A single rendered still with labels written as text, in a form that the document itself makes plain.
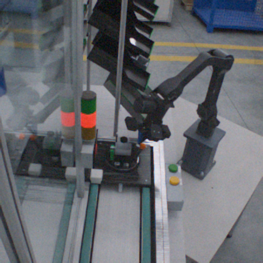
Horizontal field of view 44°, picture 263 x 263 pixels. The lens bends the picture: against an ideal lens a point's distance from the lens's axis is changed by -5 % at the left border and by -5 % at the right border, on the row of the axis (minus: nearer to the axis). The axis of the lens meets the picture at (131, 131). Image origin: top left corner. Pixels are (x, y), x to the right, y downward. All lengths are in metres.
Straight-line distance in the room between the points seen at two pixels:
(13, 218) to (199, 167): 1.19
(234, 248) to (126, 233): 1.32
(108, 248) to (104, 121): 0.79
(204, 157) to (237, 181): 0.23
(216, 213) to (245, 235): 1.11
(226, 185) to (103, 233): 0.63
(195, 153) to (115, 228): 0.50
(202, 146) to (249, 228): 1.27
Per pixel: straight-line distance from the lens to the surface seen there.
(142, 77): 1.52
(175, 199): 1.32
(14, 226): 0.44
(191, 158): 1.52
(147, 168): 1.39
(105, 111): 1.86
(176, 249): 1.31
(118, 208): 1.32
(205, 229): 1.39
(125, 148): 1.33
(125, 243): 1.23
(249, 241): 2.52
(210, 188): 1.54
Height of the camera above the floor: 1.96
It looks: 39 degrees down
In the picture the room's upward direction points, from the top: 6 degrees clockwise
